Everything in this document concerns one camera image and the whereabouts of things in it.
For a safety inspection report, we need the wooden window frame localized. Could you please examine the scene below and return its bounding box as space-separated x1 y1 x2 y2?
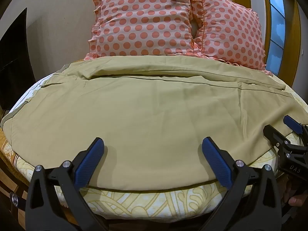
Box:
230 0 302 88

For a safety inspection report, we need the pink polka dot pillow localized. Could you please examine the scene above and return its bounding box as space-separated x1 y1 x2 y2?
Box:
190 0 273 76
84 0 205 60

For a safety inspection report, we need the dark flat screen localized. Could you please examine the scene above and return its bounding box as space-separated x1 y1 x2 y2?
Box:
0 7 37 112

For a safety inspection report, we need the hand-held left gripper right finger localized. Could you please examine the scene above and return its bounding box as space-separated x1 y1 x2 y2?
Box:
202 137 283 231

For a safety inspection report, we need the yellow patterned bed sheet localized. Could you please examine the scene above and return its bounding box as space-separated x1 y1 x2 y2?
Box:
0 73 308 224

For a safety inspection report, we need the wooden bed frame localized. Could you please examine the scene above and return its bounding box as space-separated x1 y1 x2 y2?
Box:
0 135 33 231

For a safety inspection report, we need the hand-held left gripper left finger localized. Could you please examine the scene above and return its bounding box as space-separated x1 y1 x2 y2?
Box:
25 137 106 231

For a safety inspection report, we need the person's right hand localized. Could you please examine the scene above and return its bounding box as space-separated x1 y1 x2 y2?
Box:
281 177 308 208

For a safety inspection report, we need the glass window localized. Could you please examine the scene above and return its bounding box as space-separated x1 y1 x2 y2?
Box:
265 0 287 75

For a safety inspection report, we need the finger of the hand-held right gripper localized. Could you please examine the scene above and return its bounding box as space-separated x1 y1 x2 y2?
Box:
283 115 308 135
263 124 304 160

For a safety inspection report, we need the olive green bed sheet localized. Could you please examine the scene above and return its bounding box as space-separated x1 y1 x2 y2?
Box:
0 56 301 191

